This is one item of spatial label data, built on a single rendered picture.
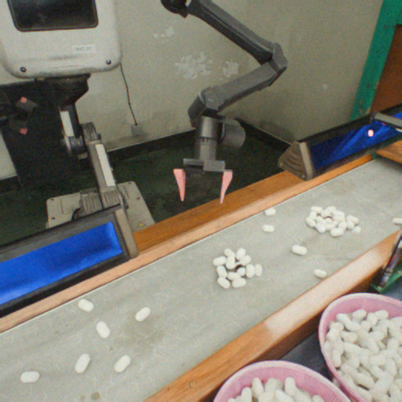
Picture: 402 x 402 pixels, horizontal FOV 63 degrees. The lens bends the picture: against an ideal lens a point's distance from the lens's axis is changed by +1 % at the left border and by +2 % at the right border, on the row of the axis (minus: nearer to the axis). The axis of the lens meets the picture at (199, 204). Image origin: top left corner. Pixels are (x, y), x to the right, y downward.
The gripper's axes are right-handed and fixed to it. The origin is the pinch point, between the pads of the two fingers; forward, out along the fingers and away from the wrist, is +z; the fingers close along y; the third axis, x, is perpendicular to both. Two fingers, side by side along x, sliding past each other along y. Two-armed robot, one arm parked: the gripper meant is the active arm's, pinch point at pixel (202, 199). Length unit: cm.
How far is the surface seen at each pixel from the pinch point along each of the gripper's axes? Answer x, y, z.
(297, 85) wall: -179, -53, -108
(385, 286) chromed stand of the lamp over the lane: -8, -47, 19
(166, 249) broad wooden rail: -8.0, 9.5, 13.9
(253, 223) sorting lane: -20.7, -14.7, 5.0
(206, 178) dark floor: -179, 13, -29
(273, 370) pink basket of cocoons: 14.9, -17.4, 33.0
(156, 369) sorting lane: 15.6, 5.0, 35.0
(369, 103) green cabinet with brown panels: -49, -58, -45
